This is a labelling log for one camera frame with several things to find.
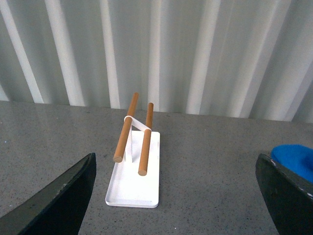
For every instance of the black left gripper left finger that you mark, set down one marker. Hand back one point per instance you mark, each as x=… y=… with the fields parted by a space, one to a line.
x=57 y=209

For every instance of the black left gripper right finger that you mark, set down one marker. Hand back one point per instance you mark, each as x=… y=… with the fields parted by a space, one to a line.
x=288 y=197

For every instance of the blue microfiber cloth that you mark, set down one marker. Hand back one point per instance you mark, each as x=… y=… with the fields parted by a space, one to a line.
x=295 y=157

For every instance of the white rack with wooden bars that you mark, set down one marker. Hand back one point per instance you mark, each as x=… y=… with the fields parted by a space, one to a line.
x=135 y=176

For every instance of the white pleated curtain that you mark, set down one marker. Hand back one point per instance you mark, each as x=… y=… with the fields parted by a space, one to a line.
x=234 y=58

